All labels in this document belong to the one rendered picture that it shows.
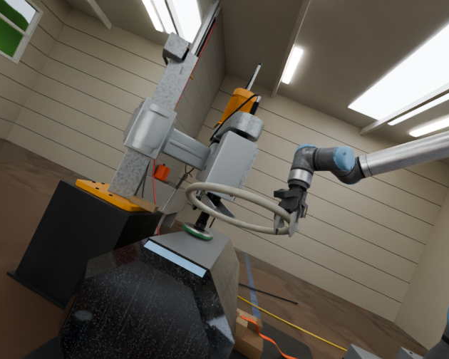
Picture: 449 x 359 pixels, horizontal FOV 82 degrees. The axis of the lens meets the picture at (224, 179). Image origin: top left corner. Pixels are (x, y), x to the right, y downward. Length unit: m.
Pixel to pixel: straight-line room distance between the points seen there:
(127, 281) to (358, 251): 6.39
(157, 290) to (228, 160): 0.88
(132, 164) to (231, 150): 0.84
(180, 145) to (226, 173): 0.65
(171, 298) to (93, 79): 7.36
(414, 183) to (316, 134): 2.63
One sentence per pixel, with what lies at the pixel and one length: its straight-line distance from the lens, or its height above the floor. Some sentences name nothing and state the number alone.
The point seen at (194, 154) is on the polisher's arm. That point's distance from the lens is 2.22.
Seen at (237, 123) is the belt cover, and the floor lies 1.58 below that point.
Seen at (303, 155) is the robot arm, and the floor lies 1.40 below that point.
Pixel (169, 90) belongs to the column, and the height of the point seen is 1.70.
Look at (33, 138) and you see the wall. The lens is 8.56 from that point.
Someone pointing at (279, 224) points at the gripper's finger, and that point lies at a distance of 0.98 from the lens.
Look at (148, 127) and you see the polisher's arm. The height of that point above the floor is 1.35.
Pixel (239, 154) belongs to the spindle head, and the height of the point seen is 1.40.
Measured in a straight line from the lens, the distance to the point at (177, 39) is 2.22.
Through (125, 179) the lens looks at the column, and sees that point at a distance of 2.13.
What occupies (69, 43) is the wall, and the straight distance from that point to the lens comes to 8.93.
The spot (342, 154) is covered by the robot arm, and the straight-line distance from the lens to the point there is 0.99.
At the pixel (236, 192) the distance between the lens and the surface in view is 0.87.
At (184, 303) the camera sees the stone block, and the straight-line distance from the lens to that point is 1.20.
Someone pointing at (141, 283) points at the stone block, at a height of 0.64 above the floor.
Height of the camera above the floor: 1.15
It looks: 3 degrees up
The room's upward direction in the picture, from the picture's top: 25 degrees clockwise
